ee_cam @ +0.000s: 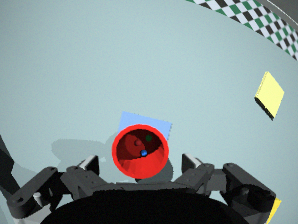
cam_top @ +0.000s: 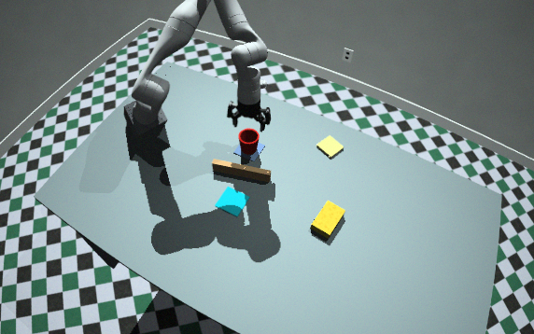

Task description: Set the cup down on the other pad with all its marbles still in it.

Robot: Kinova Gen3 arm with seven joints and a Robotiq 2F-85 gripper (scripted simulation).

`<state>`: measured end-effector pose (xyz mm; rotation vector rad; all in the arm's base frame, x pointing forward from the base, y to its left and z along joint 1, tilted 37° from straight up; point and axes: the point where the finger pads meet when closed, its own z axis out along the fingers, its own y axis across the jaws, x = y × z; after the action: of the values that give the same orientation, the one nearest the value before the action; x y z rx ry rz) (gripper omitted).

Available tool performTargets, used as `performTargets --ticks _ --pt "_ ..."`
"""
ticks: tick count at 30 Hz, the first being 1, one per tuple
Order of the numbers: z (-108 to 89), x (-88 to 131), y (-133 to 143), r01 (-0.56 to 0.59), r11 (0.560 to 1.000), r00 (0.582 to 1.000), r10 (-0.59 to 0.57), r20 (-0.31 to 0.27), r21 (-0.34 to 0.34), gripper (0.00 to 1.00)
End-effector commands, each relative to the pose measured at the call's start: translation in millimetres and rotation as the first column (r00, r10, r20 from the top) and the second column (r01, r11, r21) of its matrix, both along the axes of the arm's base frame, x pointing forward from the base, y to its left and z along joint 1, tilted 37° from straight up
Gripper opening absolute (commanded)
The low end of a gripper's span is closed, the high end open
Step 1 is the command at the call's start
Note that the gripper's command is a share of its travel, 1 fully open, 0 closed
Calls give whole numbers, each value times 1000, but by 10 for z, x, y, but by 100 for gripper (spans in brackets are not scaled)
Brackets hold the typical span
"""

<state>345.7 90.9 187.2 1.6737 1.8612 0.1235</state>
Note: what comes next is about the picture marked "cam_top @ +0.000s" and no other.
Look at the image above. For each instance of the red cup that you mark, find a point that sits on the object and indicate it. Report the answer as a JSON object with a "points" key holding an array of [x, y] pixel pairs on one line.
{"points": [[247, 141]]}

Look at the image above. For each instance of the pale yellow square pad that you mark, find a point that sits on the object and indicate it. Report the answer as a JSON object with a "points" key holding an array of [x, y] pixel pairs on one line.
{"points": [[330, 146]]}

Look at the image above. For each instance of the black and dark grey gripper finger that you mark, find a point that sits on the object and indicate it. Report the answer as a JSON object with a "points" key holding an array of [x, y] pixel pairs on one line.
{"points": [[233, 116], [265, 120]]}

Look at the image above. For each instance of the yellow sponge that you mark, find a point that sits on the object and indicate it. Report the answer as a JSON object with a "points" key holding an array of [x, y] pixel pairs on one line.
{"points": [[327, 219]]}

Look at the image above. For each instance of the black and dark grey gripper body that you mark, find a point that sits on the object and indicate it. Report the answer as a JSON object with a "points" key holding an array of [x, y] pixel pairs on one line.
{"points": [[255, 108]]}

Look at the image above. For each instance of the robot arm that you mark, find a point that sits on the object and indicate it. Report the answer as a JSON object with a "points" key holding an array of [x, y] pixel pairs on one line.
{"points": [[176, 34]]}

